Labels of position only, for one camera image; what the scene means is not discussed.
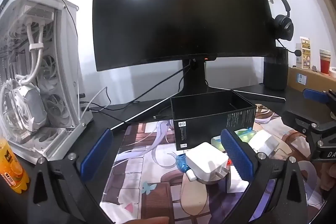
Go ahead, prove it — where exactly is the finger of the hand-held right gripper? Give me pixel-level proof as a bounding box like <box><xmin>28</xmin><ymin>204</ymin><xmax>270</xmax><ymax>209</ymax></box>
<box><xmin>303</xmin><ymin>88</ymin><xmax>336</xmax><ymax>105</ymax></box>
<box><xmin>282</xmin><ymin>110</ymin><xmax>336</xmax><ymax>141</ymax></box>

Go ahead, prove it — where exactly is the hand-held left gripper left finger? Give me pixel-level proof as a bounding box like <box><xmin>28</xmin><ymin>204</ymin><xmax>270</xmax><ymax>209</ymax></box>
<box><xmin>31</xmin><ymin>128</ymin><xmax>114</xmax><ymax>224</ymax></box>

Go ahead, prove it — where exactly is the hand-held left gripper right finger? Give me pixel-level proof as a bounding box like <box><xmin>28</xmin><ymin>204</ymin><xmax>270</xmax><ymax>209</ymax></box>
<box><xmin>220</xmin><ymin>128</ymin><xmax>309</xmax><ymax>224</ymax></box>

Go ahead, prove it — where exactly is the large white power adapter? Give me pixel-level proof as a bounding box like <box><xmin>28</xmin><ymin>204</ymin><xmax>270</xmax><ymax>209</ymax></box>
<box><xmin>185</xmin><ymin>142</ymin><xmax>229</xmax><ymax>185</ymax></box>

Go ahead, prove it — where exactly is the round silver tin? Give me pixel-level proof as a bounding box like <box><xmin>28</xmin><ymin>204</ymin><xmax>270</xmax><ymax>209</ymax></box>
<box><xmin>196</xmin><ymin>175</ymin><xmax>230</xmax><ymax>186</ymax></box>

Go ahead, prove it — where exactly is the black box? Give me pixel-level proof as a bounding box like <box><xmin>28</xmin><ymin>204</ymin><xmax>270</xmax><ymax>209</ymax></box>
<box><xmin>170</xmin><ymin>90</ymin><xmax>257</xmax><ymax>151</ymax></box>

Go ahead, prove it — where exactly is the blue figure globe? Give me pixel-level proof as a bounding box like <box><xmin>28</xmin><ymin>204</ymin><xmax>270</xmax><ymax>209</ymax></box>
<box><xmin>175</xmin><ymin>154</ymin><xmax>190</xmax><ymax>173</ymax></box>

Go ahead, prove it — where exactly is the person's right hand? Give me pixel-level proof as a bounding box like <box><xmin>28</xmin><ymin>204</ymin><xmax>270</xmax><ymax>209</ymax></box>
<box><xmin>319</xmin><ymin>161</ymin><xmax>336</xmax><ymax>191</ymax></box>

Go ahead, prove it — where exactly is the person's left hand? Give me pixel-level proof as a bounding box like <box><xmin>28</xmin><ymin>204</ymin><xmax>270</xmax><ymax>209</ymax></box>
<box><xmin>118</xmin><ymin>216</ymin><xmax>170</xmax><ymax>224</ymax></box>

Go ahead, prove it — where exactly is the brown cardboard box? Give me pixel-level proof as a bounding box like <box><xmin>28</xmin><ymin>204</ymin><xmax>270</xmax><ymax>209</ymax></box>
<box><xmin>287</xmin><ymin>66</ymin><xmax>336</xmax><ymax>93</ymax></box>

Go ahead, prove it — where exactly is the stack of red paper cups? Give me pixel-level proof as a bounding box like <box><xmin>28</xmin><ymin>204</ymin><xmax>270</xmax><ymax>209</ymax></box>
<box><xmin>319</xmin><ymin>49</ymin><xmax>332</xmax><ymax>75</ymax></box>

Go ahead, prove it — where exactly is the small printed carton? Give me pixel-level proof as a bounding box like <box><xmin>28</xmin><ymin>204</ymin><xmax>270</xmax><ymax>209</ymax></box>
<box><xmin>296</xmin><ymin>36</ymin><xmax>312</xmax><ymax>69</ymax></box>

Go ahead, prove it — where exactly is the black cylindrical speaker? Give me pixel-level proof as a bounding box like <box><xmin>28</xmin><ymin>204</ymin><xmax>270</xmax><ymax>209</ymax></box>
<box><xmin>263</xmin><ymin>47</ymin><xmax>289</xmax><ymax>90</ymax></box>

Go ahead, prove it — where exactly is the printed desk mat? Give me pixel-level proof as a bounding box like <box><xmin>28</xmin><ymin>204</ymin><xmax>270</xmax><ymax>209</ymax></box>
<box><xmin>100</xmin><ymin>105</ymin><xmax>328</xmax><ymax>224</ymax></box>

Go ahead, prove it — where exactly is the black headset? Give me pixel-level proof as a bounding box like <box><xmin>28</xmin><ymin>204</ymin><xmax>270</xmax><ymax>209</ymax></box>
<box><xmin>265</xmin><ymin>0</ymin><xmax>302</xmax><ymax>58</ymax></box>

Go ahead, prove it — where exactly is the orange drink bottle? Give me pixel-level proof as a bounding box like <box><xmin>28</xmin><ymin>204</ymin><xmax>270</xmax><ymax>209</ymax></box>
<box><xmin>0</xmin><ymin>135</ymin><xmax>30</xmax><ymax>194</ymax></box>

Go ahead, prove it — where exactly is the white computer case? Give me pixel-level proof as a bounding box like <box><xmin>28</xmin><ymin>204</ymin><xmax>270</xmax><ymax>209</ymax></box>
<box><xmin>0</xmin><ymin>0</ymin><xmax>93</xmax><ymax>165</ymax></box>

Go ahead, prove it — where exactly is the black curved monitor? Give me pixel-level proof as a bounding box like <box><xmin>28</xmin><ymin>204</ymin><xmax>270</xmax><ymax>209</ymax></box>
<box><xmin>92</xmin><ymin>0</ymin><xmax>286</xmax><ymax>130</ymax></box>

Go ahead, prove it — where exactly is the black computer cable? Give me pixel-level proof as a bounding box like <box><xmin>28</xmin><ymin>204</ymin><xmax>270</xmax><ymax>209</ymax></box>
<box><xmin>79</xmin><ymin>93</ymin><xmax>125</xmax><ymax>125</ymax></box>

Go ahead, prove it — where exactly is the white cable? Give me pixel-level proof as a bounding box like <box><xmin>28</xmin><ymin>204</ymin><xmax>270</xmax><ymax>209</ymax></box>
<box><xmin>79</xmin><ymin>86</ymin><xmax>109</xmax><ymax>119</ymax></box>

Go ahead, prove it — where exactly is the black cable with plug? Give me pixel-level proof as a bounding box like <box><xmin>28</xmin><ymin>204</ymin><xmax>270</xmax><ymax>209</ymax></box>
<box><xmin>152</xmin><ymin>106</ymin><xmax>174</xmax><ymax>120</ymax></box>

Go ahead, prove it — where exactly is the black monitor cable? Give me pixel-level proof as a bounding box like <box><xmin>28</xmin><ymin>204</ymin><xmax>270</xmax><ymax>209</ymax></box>
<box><xmin>88</xmin><ymin>60</ymin><xmax>196</xmax><ymax>113</ymax></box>

